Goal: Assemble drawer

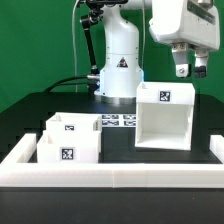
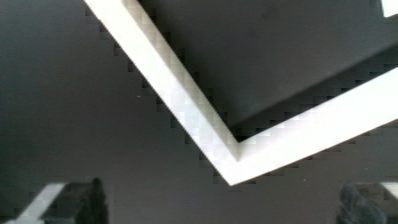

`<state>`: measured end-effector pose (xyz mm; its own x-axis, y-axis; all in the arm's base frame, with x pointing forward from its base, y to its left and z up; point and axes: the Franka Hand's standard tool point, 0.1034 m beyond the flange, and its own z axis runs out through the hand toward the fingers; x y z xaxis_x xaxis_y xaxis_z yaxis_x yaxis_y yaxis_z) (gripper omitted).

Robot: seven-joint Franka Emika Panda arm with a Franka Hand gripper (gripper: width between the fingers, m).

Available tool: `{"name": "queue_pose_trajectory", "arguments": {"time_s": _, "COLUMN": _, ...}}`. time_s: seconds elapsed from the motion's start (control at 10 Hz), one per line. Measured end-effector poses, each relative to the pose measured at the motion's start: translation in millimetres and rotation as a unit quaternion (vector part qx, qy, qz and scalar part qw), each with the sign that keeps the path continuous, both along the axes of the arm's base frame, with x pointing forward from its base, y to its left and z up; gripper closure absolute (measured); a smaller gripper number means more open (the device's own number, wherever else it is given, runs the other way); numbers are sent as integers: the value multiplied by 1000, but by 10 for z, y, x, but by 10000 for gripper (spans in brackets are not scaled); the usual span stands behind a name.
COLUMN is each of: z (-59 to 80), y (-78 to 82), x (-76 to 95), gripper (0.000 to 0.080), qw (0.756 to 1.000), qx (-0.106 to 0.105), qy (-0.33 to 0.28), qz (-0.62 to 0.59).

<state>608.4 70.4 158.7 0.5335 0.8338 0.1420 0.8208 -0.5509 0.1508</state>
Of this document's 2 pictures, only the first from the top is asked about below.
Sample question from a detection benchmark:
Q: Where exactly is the white marker tag sheet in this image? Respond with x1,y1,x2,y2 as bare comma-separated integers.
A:
102,114,136,127

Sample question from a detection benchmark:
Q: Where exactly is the white U-shaped barrier frame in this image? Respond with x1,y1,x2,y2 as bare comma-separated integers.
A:
0,133,224,188

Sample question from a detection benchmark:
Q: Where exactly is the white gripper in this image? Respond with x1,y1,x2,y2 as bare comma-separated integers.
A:
149,0,220,78

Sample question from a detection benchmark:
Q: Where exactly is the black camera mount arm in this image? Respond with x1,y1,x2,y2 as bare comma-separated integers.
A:
79,0,105,76

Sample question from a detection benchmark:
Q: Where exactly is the black cable bundle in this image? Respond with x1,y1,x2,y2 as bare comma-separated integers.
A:
43,75,100,94

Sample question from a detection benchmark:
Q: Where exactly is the white drawer cabinet box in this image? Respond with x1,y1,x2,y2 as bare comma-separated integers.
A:
135,82,195,151

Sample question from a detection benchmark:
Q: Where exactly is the white drawer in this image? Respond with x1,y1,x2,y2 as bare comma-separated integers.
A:
37,131,101,164
46,112,102,132

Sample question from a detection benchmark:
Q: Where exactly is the white front drawer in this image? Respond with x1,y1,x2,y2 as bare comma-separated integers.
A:
37,131,101,164

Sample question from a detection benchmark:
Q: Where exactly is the white hanging cable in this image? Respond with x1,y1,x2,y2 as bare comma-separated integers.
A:
71,0,82,93

